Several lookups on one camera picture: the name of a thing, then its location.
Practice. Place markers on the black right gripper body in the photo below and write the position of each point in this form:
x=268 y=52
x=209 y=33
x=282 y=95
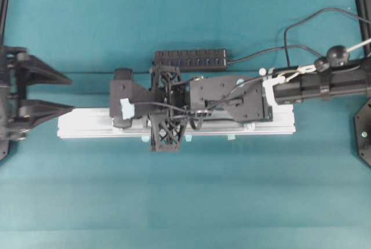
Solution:
x=169 y=118

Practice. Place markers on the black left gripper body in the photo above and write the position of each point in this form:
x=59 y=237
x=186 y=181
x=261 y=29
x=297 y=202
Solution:
x=14 y=70

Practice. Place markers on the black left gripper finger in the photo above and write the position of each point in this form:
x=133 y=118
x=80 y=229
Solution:
x=36 y=112
x=32 y=70

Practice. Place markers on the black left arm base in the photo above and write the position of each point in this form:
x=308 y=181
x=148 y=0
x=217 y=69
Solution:
x=5 y=146

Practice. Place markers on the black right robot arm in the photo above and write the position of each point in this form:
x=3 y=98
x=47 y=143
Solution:
x=252 y=99

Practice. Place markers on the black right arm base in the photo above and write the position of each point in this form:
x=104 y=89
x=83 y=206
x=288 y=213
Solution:
x=362 y=132

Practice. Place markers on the black USB hub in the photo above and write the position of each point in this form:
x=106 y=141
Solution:
x=193 y=60

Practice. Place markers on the teal tape piece middle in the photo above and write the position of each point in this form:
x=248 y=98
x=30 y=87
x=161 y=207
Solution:
x=188 y=138

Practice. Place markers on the teal tape piece right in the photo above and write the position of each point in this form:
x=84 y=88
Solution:
x=231 y=137

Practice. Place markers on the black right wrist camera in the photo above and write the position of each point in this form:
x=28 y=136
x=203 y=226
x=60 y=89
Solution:
x=129 y=100

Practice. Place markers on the aluminium extrusion rail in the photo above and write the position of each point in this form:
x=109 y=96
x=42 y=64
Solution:
x=96 y=123

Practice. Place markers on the black left frame post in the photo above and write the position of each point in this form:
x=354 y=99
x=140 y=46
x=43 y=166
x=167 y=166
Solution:
x=3 y=14

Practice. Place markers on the black frame post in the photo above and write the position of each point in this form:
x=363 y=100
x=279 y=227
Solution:
x=3 y=14
x=363 y=10

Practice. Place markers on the black right frame post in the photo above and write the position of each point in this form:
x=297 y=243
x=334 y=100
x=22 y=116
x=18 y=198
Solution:
x=363 y=10

